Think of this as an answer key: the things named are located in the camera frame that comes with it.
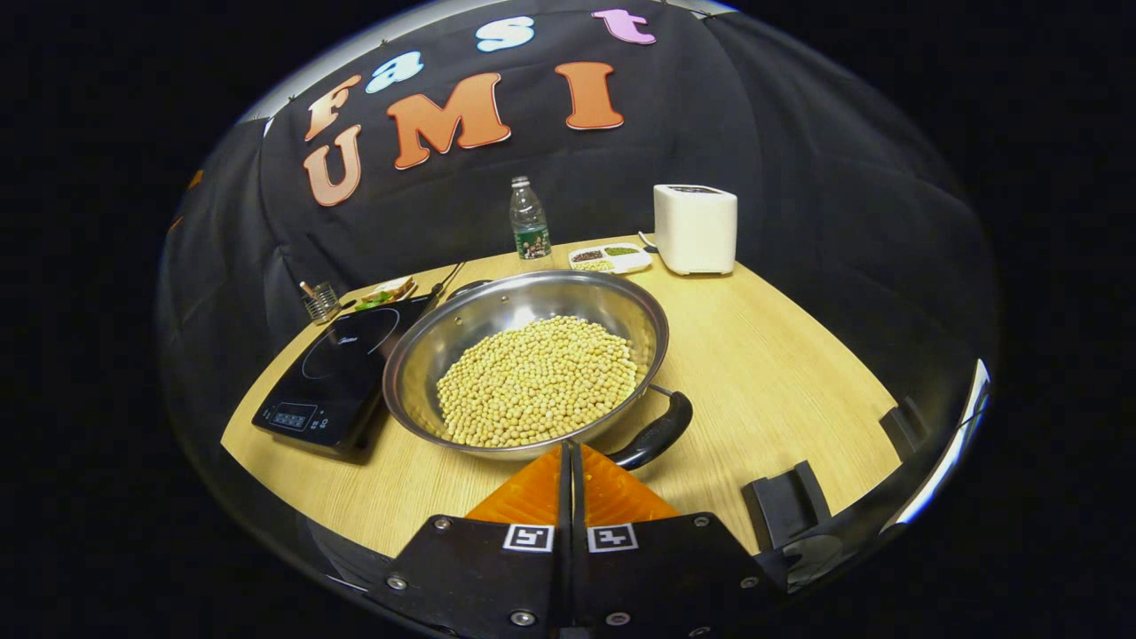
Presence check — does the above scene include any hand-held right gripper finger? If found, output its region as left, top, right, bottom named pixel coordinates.
left=380, top=442, right=571, bottom=636
left=572, top=442, right=775, bottom=636

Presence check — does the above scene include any stainless steel pot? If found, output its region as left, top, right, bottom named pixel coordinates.
left=382, top=269, right=694, bottom=472

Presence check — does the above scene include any white divided bean dish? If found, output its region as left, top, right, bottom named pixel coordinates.
left=568, top=242, right=653, bottom=274

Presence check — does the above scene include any black backdrop cloth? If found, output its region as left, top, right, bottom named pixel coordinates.
left=155, top=0, right=999, bottom=427

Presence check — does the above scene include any black induction cooktop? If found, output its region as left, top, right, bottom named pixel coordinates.
left=252, top=293, right=438, bottom=462

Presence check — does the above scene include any pile of soybeans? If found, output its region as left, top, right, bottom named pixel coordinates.
left=435, top=315, right=640, bottom=448

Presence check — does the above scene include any sandwich with lettuce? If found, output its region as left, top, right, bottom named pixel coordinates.
left=357, top=278, right=416, bottom=310

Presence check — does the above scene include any wire mesh utensil holder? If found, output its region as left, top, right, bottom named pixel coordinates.
left=300, top=281, right=343, bottom=326

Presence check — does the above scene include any clear plastic water bottle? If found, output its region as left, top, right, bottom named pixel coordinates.
left=509, top=176, right=553, bottom=261

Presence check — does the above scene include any white toaster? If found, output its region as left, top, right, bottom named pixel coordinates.
left=653, top=184, right=738, bottom=277

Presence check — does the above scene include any small white plate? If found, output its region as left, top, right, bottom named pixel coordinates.
left=353, top=276, right=419, bottom=312

